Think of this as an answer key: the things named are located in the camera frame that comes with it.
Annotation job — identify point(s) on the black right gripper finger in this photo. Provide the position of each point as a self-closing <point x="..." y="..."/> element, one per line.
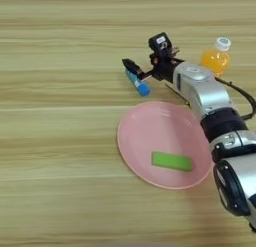
<point x="131" y="66"/>

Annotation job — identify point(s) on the blue glue stick tube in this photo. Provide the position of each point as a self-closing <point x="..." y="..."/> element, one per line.
<point x="141" y="87"/>

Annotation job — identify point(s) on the pink round plate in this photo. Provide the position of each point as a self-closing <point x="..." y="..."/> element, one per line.
<point x="150" y="134"/>

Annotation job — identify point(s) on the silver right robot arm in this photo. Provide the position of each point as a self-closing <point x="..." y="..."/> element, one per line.
<point x="213" y="97"/>

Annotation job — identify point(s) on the orange juice bottle white cap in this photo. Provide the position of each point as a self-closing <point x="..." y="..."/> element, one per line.
<point x="216" y="59"/>

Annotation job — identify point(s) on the green rectangular block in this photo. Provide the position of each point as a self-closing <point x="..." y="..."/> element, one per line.
<point x="171" y="161"/>

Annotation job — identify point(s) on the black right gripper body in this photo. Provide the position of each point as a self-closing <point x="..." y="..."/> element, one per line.
<point x="165" y="66"/>

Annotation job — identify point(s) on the small black box white label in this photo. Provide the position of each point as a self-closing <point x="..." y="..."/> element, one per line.
<point x="160" y="42"/>

